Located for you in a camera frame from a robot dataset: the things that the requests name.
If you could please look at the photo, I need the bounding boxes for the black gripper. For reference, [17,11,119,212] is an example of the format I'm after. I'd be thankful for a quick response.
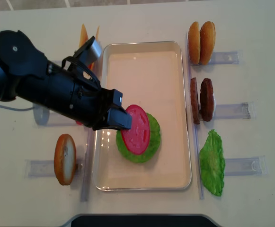
[69,80,132,130]

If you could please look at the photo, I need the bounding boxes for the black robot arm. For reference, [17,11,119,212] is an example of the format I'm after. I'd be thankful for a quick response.
[0,30,132,130]

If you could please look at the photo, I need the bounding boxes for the green lettuce leaf on tray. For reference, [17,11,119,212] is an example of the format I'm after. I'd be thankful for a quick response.
[116,113,161,163]

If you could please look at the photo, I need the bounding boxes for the leaning cheese slice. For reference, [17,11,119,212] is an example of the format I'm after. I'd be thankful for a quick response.
[89,26,100,70]

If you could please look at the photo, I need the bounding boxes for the bread slice in left rack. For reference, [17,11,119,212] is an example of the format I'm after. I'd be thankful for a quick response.
[54,134,76,185]

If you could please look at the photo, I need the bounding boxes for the near brown meat patty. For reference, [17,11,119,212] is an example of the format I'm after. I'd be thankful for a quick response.
[190,78,200,124]

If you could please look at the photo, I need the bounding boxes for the brown meat patty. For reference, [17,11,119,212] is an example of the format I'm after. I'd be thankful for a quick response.
[190,78,200,124]
[200,78,214,122]

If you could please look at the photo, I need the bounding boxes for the tall cheese slice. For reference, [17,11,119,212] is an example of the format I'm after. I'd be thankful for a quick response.
[79,24,88,48]

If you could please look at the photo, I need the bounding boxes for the far brown meat patty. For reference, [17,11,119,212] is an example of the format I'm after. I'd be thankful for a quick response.
[200,78,214,122]

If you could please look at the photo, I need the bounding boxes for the green lettuce leaf in rack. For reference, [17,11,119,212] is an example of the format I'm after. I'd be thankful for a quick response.
[199,129,226,196]

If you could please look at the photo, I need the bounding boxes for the white rectangular tray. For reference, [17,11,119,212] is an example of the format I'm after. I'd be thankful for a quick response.
[92,41,192,191]

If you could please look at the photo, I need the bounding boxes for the left clear acrylic rack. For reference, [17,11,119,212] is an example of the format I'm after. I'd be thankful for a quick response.
[24,104,92,202]

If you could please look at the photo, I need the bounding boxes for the clear acrylic rack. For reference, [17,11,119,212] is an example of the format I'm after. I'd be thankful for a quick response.
[186,33,267,201]
[24,104,92,202]

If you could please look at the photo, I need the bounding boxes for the black base edge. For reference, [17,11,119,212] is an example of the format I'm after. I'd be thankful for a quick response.
[69,215,216,227]

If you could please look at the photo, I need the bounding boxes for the near bun half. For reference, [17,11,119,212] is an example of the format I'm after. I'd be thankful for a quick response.
[188,21,200,65]

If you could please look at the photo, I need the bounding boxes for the bun half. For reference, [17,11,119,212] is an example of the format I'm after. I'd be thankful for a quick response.
[188,21,200,65]
[200,21,216,65]

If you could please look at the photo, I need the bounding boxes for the far bun half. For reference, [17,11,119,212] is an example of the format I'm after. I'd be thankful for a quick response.
[200,21,216,65]

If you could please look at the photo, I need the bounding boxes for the right clear acrylic rack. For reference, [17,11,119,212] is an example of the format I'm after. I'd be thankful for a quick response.
[186,33,267,201]

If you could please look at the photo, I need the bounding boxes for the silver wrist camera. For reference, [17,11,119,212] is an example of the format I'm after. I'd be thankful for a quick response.
[73,36,102,66]

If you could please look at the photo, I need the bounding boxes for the grey cable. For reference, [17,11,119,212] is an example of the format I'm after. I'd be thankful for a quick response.
[0,103,35,112]

